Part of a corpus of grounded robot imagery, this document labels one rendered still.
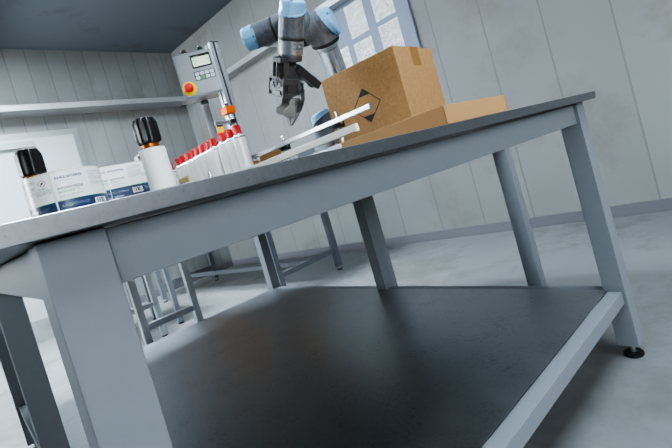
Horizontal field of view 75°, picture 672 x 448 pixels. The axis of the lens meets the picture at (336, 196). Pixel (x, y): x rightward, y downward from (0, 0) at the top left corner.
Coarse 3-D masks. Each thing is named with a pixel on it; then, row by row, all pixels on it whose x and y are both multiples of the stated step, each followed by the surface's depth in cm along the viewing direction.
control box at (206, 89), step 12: (180, 60) 185; (180, 72) 185; (192, 72) 185; (216, 72) 187; (180, 84) 186; (192, 84) 185; (204, 84) 186; (216, 84) 187; (192, 96) 186; (204, 96) 189; (216, 96) 194
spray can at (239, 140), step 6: (234, 126) 163; (234, 132) 163; (240, 132) 164; (234, 138) 162; (240, 138) 162; (234, 144) 163; (240, 144) 162; (246, 144) 164; (240, 150) 162; (246, 150) 163; (240, 156) 163; (246, 156) 163; (240, 162) 163; (246, 162) 163; (252, 162) 165; (240, 168) 165
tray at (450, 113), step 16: (496, 96) 99; (432, 112) 87; (448, 112) 86; (464, 112) 89; (480, 112) 94; (496, 112) 98; (384, 128) 96; (400, 128) 93; (416, 128) 90; (352, 144) 104
